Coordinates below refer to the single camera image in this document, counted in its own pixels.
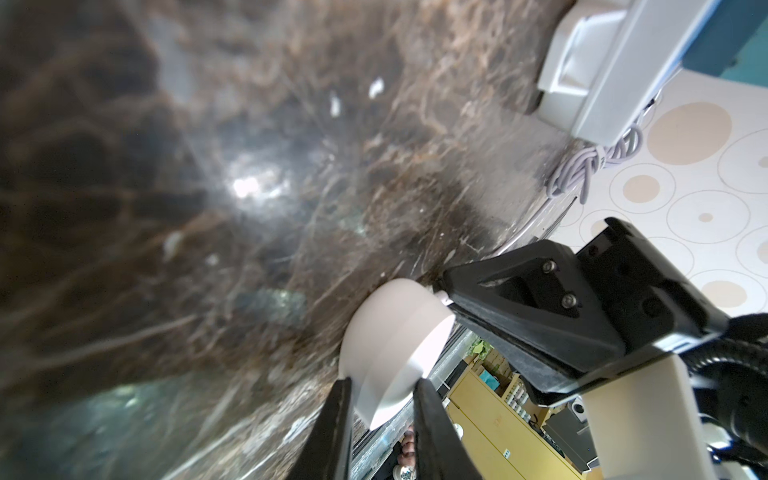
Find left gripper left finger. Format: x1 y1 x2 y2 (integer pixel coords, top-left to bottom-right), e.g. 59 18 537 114
287 378 354 480

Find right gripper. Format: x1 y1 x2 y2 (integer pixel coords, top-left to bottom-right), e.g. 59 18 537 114
440 217 730 409

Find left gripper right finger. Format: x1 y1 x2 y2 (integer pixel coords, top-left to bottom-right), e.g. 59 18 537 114
413 379 482 480

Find white earbud case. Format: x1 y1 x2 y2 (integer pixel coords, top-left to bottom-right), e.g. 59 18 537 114
339 278 456 431

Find white power strip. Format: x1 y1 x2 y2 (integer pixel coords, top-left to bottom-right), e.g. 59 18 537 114
537 0 716 146

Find teal charger adapter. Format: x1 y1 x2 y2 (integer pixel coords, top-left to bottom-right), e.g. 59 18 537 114
681 0 767 88

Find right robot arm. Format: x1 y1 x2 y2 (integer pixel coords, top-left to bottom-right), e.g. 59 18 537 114
439 218 767 468

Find yellow wooden cabinet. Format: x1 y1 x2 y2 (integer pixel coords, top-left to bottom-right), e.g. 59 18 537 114
446 354 603 479

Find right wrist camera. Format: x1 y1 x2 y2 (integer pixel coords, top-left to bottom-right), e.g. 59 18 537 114
582 355 716 479

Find white power strip cord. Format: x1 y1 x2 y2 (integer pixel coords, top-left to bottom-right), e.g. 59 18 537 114
544 89 664 205

